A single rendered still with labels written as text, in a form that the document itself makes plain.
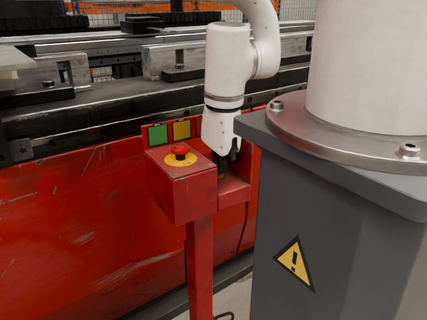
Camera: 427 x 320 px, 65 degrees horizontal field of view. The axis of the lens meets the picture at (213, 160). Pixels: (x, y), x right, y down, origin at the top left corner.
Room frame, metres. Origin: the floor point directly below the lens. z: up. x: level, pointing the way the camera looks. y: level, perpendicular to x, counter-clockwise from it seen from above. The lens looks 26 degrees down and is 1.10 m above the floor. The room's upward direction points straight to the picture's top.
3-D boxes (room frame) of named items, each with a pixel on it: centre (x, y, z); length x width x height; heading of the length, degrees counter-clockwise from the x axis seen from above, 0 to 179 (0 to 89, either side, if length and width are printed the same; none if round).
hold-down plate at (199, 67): (1.08, 0.02, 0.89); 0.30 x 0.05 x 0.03; 126
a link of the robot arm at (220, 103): (0.70, -0.02, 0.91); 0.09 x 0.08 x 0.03; 32
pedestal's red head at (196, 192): (0.69, 0.04, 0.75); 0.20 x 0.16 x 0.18; 122
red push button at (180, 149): (0.66, 0.07, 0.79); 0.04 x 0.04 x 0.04
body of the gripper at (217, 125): (0.70, -0.02, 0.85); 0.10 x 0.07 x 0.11; 32
